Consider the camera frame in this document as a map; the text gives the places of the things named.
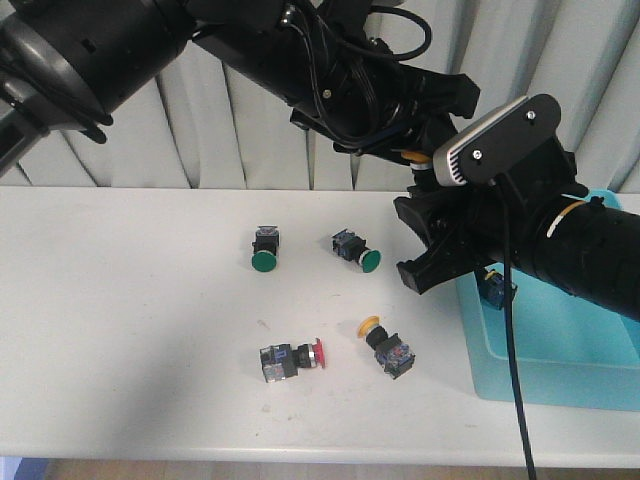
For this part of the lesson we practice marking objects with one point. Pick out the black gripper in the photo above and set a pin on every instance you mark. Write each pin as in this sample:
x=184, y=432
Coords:
x=466, y=228
x=372, y=103

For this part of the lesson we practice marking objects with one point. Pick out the red push button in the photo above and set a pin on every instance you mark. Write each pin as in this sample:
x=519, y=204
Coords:
x=282, y=361
x=491, y=287

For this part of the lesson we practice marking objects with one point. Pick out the yellow push button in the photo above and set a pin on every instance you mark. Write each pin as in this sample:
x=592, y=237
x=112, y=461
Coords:
x=393, y=355
x=419, y=162

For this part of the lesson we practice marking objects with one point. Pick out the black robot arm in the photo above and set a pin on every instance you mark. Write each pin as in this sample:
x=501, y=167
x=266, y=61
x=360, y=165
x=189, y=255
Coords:
x=538, y=220
x=68, y=65

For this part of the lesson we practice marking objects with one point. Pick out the light blue plastic box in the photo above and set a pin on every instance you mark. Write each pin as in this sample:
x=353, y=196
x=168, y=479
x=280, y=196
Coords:
x=576, y=309

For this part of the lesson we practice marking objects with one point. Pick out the right green push button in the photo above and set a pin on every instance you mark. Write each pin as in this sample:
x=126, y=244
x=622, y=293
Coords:
x=352, y=248

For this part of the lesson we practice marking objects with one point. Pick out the green push button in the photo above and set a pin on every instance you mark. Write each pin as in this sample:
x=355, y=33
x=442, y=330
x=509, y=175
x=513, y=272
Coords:
x=265, y=248
x=352, y=248

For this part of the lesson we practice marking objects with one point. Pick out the lying yellow push button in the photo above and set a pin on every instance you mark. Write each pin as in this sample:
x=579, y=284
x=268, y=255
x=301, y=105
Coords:
x=393, y=355

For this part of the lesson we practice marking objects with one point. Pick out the left green push button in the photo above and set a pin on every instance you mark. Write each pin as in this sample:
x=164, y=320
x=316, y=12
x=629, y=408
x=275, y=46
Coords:
x=265, y=248

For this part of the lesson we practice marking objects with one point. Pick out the grey pleated curtain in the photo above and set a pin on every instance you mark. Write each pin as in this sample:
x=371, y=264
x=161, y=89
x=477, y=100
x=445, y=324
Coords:
x=583, y=52

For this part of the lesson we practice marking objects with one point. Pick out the lying red push button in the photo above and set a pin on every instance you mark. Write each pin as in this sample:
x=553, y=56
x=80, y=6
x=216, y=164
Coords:
x=282, y=361

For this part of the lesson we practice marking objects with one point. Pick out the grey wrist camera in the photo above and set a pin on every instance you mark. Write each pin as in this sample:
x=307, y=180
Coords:
x=497, y=141

